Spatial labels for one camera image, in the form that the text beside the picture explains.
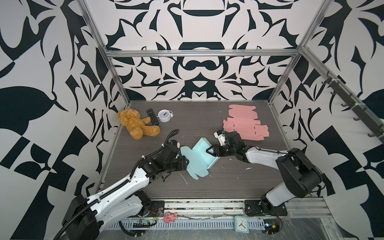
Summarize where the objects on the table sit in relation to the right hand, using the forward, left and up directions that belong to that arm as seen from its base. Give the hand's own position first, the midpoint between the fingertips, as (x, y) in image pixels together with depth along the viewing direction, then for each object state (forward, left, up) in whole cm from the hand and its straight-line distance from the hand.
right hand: (209, 150), depth 88 cm
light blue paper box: (-3, +6, -7) cm, 10 cm away
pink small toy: (-32, +20, -3) cm, 38 cm away
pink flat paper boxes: (+25, -26, -7) cm, 37 cm away
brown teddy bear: (+21, +49, +4) cm, 53 cm away
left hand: (-8, +12, +6) cm, 16 cm away
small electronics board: (-35, -27, -8) cm, 45 cm away
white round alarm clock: (+29, +29, -2) cm, 41 cm away
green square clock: (-35, -12, -4) cm, 37 cm away
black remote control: (+27, +37, -4) cm, 46 cm away
